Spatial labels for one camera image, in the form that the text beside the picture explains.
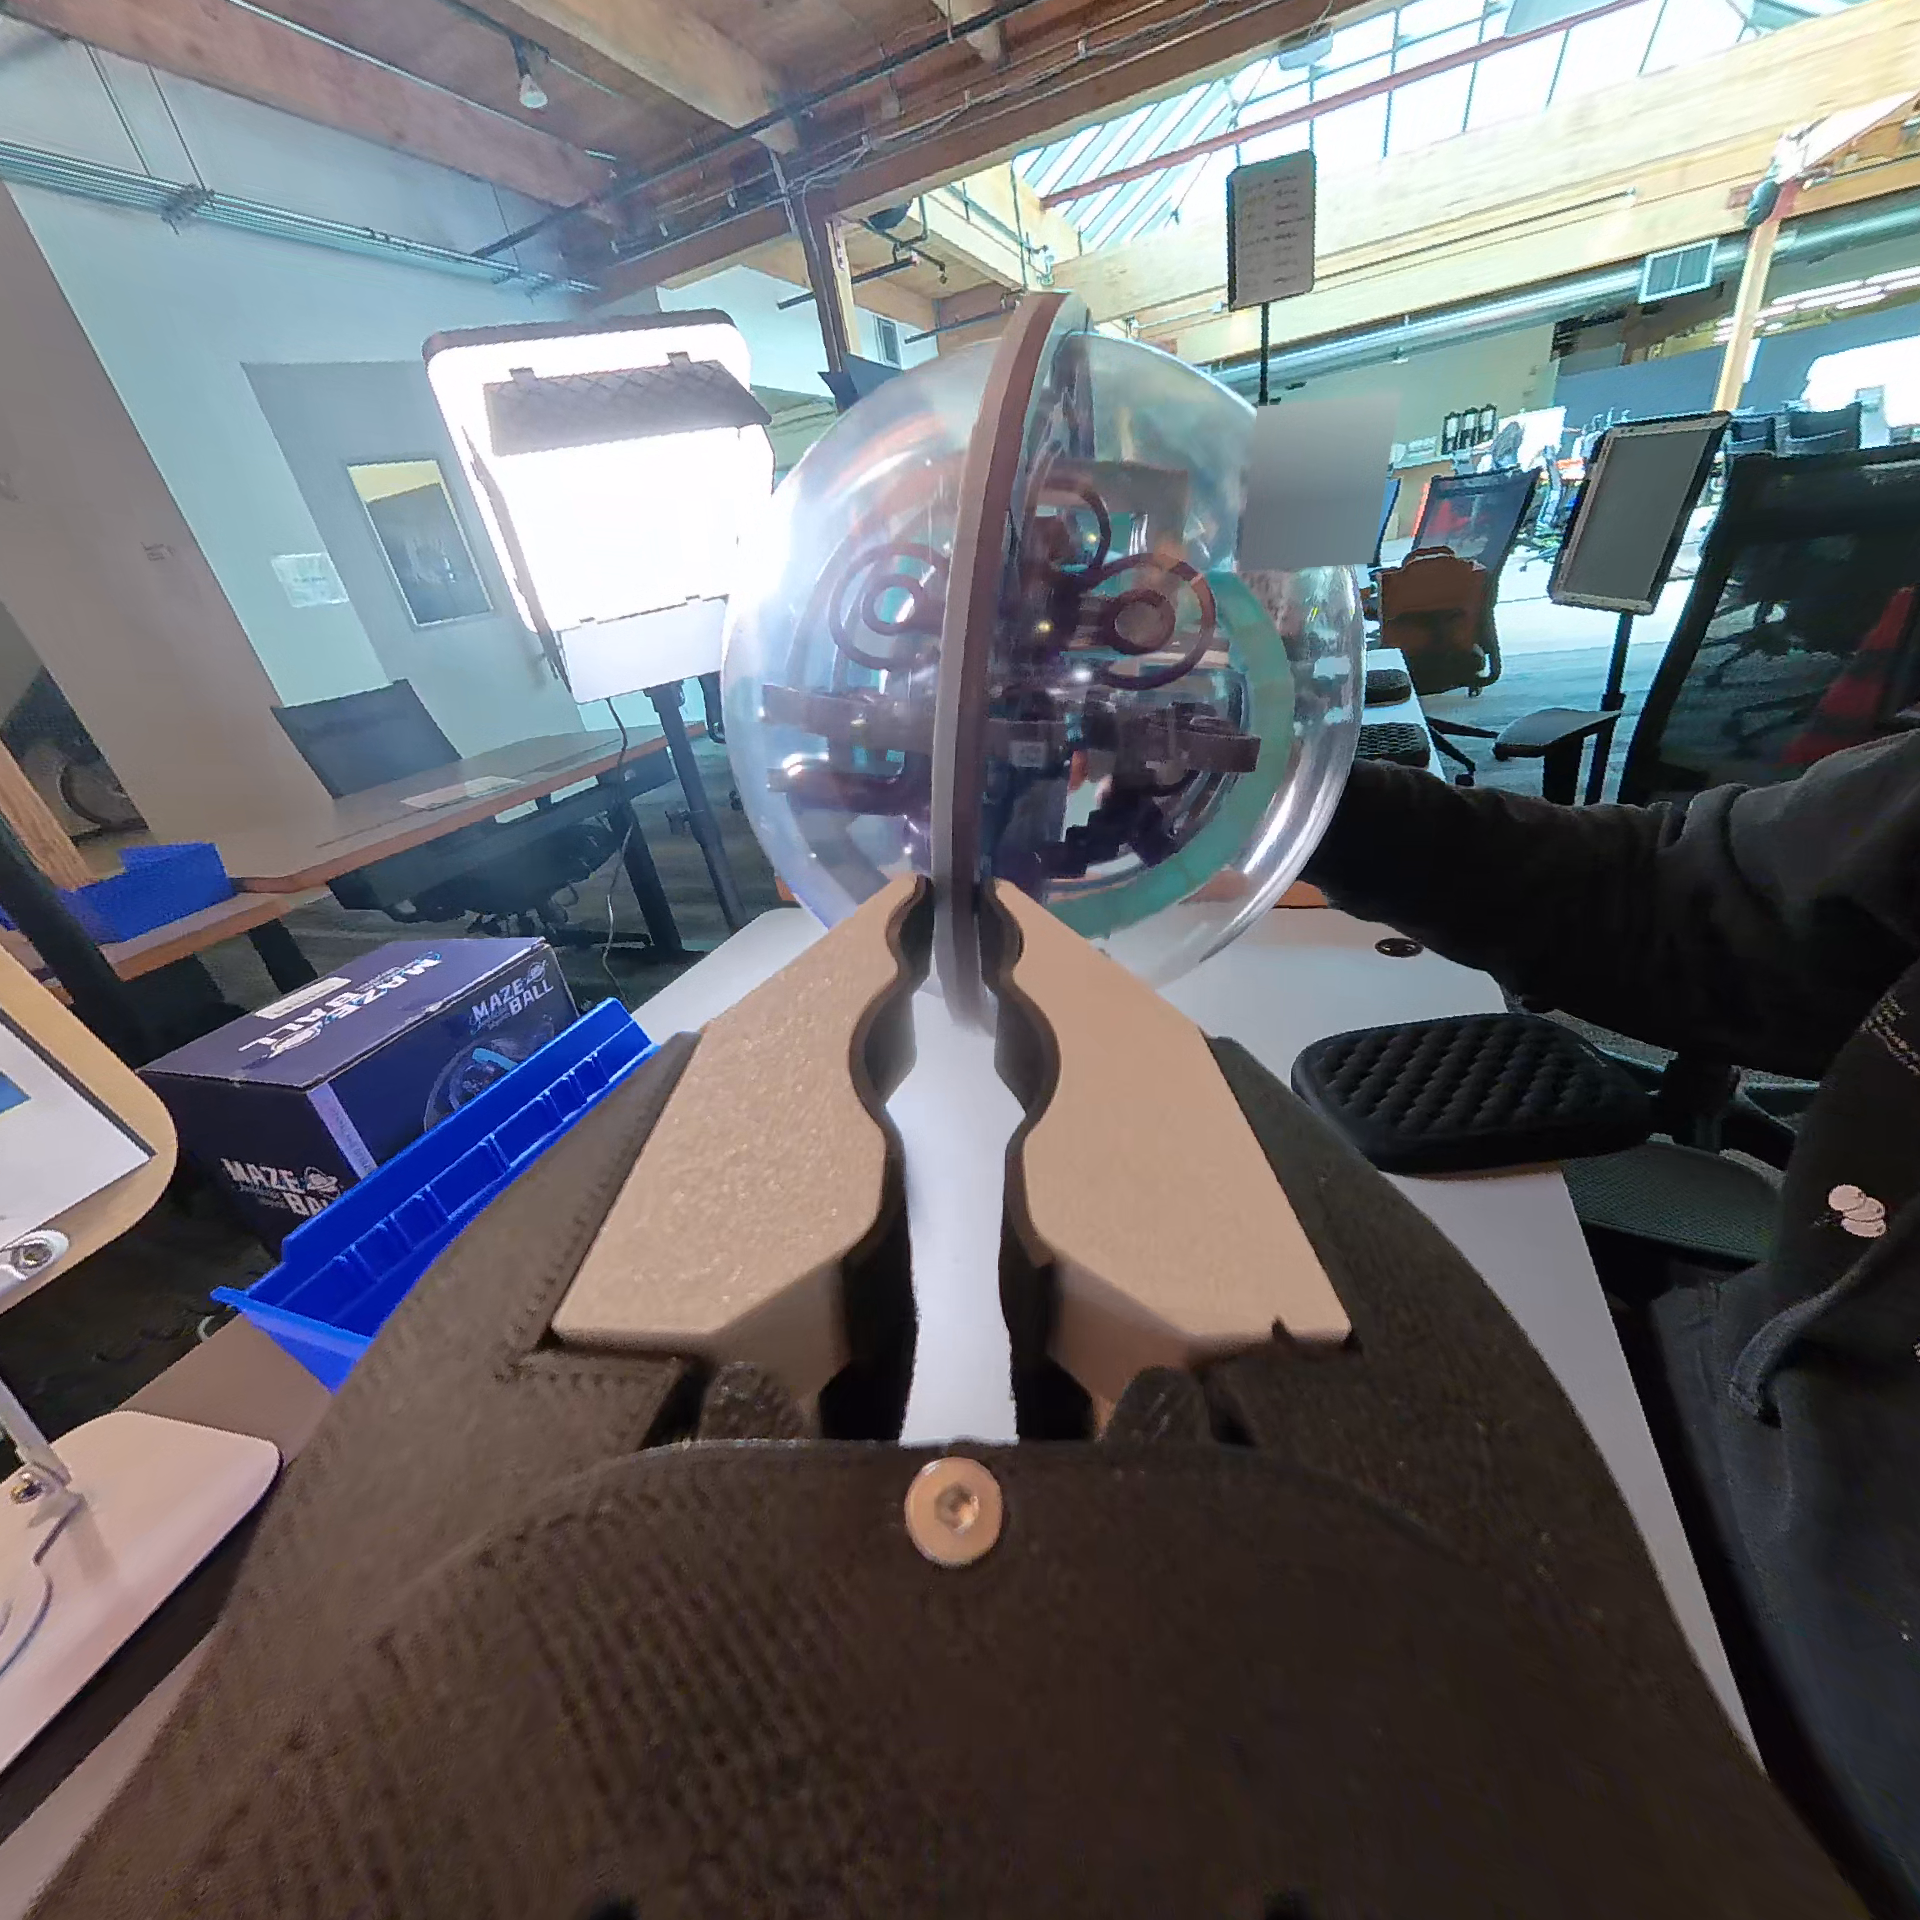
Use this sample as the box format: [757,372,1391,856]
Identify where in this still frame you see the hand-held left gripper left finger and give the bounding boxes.
[552,876,933,1436]

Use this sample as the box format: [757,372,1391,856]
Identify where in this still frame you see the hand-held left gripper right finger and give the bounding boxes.
[983,885,1353,1436]

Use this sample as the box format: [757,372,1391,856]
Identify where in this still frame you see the clear plastic maze ball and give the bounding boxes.
[722,292,1367,1040]

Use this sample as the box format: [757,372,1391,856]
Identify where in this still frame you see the person's right forearm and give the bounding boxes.
[1304,735,1920,1079]

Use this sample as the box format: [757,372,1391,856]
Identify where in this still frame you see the dark maze ball box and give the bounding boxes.
[138,938,580,1251]

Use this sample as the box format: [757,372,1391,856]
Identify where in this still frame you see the blue plastic bin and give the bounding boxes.
[213,996,660,1391]

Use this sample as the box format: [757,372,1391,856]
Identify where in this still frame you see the person's padded office chair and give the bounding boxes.
[1293,1013,1783,1263]

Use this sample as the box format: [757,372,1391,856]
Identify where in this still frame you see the wooden top office desk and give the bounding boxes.
[0,726,696,999]

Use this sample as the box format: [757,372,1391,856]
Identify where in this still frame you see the black textured armrest pad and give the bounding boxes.
[1353,667,1437,771]

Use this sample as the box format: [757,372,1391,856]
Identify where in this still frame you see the brown office chair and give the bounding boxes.
[1376,546,1505,695]

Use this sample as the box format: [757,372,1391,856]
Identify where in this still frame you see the small blue bin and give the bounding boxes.
[57,843,241,944]

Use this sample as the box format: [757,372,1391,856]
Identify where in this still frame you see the instruction board on wooden stand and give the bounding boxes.
[0,944,287,1776]

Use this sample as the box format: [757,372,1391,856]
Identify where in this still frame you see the black framed standing board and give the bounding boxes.
[1547,411,1733,771]

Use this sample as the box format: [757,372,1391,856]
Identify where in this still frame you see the orange traffic cone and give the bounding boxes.
[1783,586,1920,771]

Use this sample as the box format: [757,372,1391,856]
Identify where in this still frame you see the black mesh office chair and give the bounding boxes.
[1493,442,1920,816]

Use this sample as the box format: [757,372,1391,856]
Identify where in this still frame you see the black pole stand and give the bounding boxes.
[1228,151,1319,410]

